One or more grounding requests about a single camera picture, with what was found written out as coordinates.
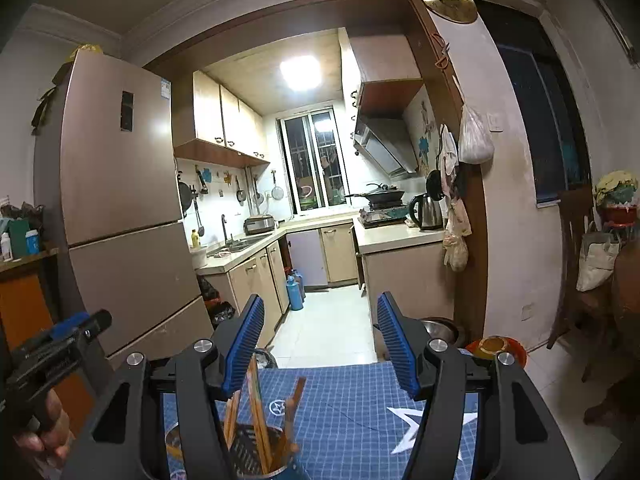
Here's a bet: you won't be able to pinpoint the gas stove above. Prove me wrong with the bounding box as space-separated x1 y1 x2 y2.
359 205 408 229

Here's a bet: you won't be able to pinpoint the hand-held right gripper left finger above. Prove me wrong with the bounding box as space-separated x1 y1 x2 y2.
60 293 266 480

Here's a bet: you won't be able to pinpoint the steel range hood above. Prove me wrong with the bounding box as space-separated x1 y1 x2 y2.
352 112 421 179

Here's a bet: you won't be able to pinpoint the metal basin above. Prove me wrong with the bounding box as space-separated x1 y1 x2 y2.
419 316 467 348

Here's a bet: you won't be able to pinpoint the steel electric kettle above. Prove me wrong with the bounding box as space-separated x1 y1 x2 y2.
408 192 445 232

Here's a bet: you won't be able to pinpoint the beige hanging mesh bags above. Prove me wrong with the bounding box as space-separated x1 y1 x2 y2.
442 199 472 273

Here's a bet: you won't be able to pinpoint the brown cabinet over hood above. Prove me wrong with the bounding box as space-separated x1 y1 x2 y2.
347 34 426 121

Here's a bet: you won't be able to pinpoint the person's left hand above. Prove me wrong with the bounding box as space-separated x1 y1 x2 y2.
14 392 71 467

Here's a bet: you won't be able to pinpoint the olive green cloth bag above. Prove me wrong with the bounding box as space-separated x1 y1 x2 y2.
31 62 76 136

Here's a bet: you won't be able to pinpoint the beige kitchen wall cabinets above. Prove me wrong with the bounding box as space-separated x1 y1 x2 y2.
173 70 271 169

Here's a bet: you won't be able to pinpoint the yellow plastic bag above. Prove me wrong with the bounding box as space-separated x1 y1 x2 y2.
69 44 104 62

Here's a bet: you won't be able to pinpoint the blue star printed tablecloth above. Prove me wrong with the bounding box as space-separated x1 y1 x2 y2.
160 360 483 480

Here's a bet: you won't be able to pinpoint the white tote bag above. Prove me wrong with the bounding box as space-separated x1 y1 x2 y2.
576 232 622 293

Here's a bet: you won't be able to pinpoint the round gold wall clock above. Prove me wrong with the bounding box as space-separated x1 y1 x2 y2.
417 0 478 25

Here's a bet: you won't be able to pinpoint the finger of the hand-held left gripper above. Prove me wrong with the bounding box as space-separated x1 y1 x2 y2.
52 313 91 339
80 310 113 343

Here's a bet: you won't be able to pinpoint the orange wooden cabinet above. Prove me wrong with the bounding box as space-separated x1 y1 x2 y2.
0 250 98 441

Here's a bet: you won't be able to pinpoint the black wok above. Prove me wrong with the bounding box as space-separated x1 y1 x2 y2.
344 183 406 206

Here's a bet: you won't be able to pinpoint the dark wooden sideboard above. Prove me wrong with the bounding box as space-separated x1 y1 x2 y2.
582 240 640 428

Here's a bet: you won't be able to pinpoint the dark wooden chair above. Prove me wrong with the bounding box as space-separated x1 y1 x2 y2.
546 187 621 386

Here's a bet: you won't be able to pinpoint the green box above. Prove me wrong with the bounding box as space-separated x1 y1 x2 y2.
7 217 32 259

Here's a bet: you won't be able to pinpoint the white hanging plastic bag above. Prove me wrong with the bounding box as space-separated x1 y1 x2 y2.
457 105 496 166

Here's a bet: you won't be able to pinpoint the teal perforated chopstick holder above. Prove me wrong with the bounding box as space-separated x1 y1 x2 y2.
165 422 301 480

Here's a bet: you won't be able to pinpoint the tall metallic refrigerator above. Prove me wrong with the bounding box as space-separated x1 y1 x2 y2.
32 50 216 361

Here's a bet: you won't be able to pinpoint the blue plastic bottle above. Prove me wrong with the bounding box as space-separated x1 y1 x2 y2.
285 268 307 312

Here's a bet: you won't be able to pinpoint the square ceiling light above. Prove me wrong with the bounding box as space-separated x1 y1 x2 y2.
278 56 324 93

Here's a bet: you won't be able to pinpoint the framed wall picture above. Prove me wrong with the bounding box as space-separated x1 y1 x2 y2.
590 0 640 68

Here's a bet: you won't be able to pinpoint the large black hanging pan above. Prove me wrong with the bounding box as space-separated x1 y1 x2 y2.
177 170 195 217

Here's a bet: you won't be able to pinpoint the white hanging cloth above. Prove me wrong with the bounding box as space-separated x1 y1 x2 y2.
438 124 459 177

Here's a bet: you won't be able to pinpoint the orange plastic basin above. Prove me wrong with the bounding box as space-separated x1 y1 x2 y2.
465 335 529 367

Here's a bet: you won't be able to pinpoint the grey countertop grill appliance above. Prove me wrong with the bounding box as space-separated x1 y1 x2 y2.
243 214 276 236

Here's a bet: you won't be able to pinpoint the barred kitchen window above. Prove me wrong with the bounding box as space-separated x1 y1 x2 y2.
276 106 349 216

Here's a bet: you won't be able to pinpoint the dark room window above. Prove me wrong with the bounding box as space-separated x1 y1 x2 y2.
475 0 593 208

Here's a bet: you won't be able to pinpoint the black trash bag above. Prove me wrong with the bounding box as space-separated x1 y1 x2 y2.
199 276 236 331

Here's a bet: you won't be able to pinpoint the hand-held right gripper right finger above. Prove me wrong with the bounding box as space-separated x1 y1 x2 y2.
375 291 581 480

